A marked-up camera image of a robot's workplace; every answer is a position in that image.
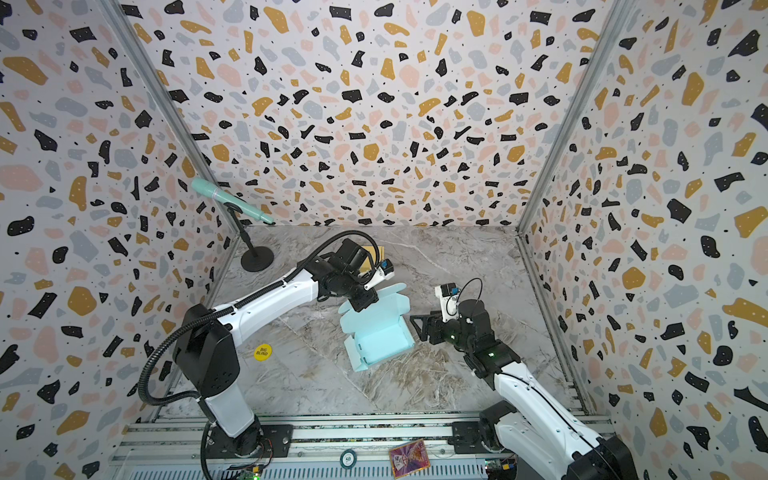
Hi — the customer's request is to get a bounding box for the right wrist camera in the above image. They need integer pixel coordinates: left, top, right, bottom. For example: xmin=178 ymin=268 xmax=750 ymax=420
xmin=434 ymin=282 xmax=460 ymax=323

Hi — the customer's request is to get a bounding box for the round teal sticker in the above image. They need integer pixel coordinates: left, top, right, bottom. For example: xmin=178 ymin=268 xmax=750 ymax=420
xmin=339 ymin=449 xmax=357 ymax=470

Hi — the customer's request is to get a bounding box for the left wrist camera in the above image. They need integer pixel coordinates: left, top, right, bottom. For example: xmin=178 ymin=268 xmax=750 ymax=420
xmin=364 ymin=259 xmax=395 ymax=290

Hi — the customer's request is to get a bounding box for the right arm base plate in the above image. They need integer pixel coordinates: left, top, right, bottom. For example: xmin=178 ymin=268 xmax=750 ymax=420
xmin=447 ymin=419 xmax=529 ymax=454

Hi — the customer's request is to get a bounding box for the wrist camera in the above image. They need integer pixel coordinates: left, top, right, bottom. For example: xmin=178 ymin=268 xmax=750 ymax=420
xmin=434 ymin=282 xmax=460 ymax=323
xmin=364 ymin=259 xmax=395 ymax=290

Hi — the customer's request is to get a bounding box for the light blue paper box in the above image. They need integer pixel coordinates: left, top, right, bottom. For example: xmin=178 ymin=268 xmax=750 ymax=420
xmin=338 ymin=283 xmax=415 ymax=372

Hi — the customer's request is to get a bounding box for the yellow round sticker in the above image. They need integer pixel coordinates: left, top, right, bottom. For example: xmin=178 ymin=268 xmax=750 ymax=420
xmin=253 ymin=343 xmax=273 ymax=362

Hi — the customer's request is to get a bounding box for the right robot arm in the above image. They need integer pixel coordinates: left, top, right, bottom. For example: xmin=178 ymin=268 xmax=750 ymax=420
xmin=409 ymin=300 xmax=638 ymax=479

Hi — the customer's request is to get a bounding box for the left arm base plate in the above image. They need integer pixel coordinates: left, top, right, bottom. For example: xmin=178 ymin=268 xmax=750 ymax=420
xmin=205 ymin=424 xmax=294 ymax=461

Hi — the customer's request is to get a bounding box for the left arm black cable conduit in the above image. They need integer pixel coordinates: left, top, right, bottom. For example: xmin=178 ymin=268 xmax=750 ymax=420
xmin=137 ymin=230 xmax=385 ymax=407

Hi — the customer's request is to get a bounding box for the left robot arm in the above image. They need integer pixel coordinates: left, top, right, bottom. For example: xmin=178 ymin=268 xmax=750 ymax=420
xmin=172 ymin=231 xmax=394 ymax=440

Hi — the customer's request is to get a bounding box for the black microphone stand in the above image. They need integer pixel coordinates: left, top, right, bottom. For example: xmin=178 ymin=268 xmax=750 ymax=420
xmin=224 ymin=202 xmax=274 ymax=272

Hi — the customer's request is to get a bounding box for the yellow paper box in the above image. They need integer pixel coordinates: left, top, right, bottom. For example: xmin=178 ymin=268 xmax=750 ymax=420
xmin=359 ymin=246 xmax=385 ymax=273

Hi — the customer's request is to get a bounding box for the colourful card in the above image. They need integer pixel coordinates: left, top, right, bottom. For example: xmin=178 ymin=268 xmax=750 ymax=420
xmin=388 ymin=439 xmax=431 ymax=479

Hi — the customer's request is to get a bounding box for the mint green microphone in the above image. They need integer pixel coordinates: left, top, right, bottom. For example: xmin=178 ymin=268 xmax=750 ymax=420
xmin=190 ymin=178 xmax=275 ymax=225

